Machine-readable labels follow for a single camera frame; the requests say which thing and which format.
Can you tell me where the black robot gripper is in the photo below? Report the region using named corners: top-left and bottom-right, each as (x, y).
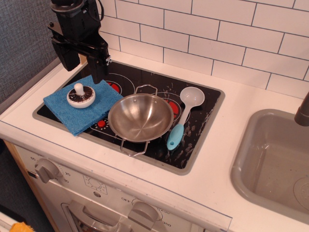
top-left (49, 0), bottom-right (112, 84)

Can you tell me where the silver steel pot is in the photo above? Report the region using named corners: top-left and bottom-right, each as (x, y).
top-left (108, 85), bottom-right (174, 157)

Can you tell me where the blue folded cloth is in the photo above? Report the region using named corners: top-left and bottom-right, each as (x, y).
top-left (43, 75), bottom-right (122, 136)

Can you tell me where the yellow cloth object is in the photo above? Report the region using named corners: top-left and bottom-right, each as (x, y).
top-left (9, 222), bottom-right (34, 232)

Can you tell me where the white brown toy mushroom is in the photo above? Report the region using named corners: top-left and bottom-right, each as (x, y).
top-left (67, 83), bottom-right (96, 109)

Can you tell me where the grey left timer knob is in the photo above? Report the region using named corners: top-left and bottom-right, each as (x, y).
top-left (35, 159), bottom-right (59, 183)

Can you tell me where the grey right oven knob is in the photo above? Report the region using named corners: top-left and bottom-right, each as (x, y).
top-left (127, 202), bottom-right (159, 230)

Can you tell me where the grey sink basin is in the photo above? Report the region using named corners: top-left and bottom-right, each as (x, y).
top-left (231, 109), bottom-right (309, 224)

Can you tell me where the grey faucet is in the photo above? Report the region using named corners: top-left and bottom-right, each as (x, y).
top-left (294, 93), bottom-right (309, 127)

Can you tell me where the light wooden post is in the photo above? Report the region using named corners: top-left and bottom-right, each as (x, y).
top-left (79, 54), bottom-right (87, 65)

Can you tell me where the white spoon with blue handle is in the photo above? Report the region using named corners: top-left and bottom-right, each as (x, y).
top-left (167, 87), bottom-right (205, 151)

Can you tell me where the oven door with handle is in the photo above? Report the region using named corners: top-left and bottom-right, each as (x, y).
top-left (60, 200), bottom-right (194, 232)

